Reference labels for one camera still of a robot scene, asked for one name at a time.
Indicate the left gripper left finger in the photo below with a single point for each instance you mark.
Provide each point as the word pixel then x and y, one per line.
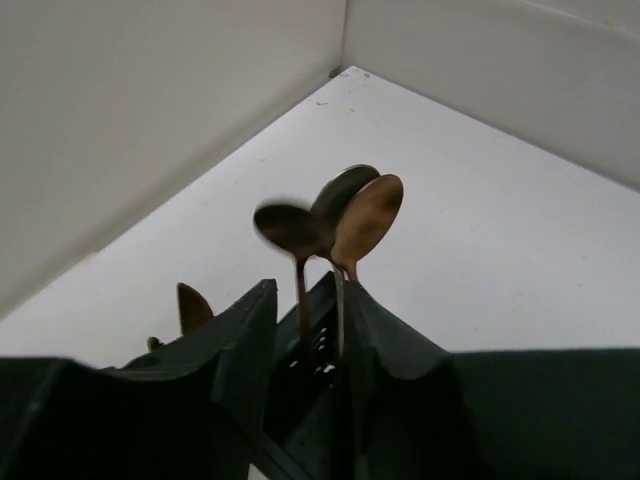
pixel 191 410

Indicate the small copper spoon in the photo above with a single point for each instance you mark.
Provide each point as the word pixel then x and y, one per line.
pixel 293 229

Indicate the gold knife green handle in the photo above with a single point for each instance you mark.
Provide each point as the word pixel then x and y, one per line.
pixel 153 343

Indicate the copper knife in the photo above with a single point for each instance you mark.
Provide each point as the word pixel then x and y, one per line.
pixel 194 310

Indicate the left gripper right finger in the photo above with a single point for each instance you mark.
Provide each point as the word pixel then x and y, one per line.
pixel 421 412

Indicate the silver spoon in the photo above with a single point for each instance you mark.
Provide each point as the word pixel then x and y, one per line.
pixel 330 204

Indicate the large copper spoon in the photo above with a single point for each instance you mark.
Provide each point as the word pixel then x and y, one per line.
pixel 366 220

